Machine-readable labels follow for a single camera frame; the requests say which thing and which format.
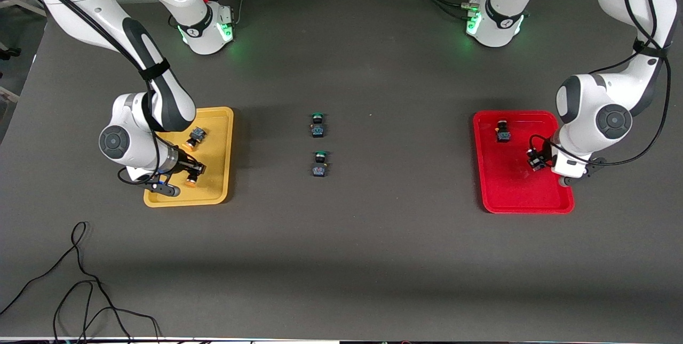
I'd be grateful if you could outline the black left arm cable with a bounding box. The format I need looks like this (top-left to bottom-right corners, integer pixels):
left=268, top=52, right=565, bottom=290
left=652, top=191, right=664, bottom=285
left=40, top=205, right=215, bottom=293
left=527, top=0, right=679, bottom=174

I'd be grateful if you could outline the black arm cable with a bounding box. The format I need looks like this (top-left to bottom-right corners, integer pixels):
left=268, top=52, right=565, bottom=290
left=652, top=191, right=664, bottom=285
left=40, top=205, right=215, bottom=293
left=0, top=0, right=163, bottom=187
left=527, top=0, right=679, bottom=174

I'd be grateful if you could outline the red plastic tray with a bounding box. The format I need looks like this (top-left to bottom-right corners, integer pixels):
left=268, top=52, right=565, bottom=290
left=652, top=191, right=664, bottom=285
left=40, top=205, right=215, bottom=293
left=473, top=110, right=575, bottom=214

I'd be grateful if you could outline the yellow plastic tray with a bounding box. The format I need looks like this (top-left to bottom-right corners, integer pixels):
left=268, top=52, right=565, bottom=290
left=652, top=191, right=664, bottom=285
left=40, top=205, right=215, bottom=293
left=143, top=107, right=234, bottom=208

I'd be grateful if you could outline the loose thin black cable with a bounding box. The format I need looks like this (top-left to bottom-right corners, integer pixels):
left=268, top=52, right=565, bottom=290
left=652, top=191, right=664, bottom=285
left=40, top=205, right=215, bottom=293
left=0, top=221, right=161, bottom=344

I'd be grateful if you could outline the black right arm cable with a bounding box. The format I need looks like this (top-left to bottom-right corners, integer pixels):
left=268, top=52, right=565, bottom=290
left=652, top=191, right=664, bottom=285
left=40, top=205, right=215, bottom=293
left=0, top=0, right=163, bottom=187

